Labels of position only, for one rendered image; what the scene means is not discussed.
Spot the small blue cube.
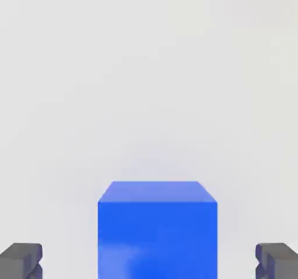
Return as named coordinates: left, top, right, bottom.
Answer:
left=97, top=180, right=218, bottom=279

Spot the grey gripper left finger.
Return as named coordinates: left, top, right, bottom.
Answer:
left=0, top=243, right=44, bottom=279

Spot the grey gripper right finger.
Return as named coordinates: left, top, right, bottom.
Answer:
left=255, top=242, right=298, bottom=279

